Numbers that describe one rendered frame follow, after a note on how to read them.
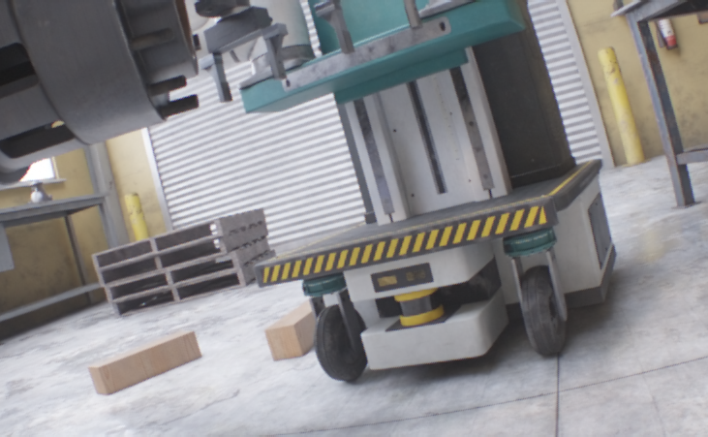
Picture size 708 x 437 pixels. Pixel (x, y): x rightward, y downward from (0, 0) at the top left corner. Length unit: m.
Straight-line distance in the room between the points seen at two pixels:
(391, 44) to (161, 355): 1.34
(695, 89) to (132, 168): 6.14
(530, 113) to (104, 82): 1.09
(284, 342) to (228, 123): 5.13
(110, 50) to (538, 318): 0.87
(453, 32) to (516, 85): 0.37
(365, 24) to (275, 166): 5.13
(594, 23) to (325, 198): 3.16
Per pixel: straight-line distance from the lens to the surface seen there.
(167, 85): 0.83
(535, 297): 1.22
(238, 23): 1.23
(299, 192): 6.52
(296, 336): 1.85
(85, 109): 0.84
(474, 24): 1.27
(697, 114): 6.21
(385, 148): 1.55
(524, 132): 1.60
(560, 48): 6.05
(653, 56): 2.73
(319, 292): 1.41
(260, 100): 1.48
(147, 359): 2.17
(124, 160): 7.68
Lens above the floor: 0.42
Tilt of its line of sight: 3 degrees down
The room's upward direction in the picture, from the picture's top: 15 degrees counter-clockwise
